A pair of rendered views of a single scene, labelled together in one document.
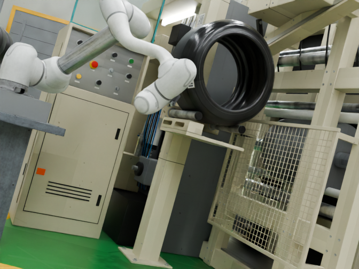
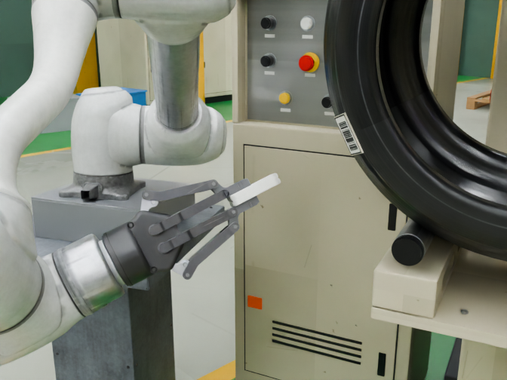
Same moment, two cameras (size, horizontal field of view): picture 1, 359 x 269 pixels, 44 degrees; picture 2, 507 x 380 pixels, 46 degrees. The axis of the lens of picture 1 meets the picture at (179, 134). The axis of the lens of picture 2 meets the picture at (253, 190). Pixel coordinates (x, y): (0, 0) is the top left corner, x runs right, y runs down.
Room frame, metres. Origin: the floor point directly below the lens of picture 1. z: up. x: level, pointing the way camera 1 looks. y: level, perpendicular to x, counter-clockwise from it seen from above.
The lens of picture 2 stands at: (1.68, -0.53, 1.23)
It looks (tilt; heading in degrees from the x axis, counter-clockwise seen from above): 17 degrees down; 51
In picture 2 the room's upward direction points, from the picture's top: straight up
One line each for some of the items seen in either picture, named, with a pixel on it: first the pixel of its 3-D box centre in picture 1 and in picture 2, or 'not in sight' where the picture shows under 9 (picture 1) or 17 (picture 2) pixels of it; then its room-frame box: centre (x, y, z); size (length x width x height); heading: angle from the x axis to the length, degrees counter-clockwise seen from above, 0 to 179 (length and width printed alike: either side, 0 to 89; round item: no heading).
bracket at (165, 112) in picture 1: (192, 119); not in sight; (2.70, -0.05, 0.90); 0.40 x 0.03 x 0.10; 115
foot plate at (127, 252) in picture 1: (145, 256); not in sight; (2.77, 0.00, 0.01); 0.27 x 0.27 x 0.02; 25
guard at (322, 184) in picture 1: (263, 182); not in sight; (2.47, -0.52, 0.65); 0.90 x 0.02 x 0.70; 25
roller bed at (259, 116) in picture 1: (244, 112); not in sight; (2.90, -0.37, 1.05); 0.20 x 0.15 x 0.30; 25
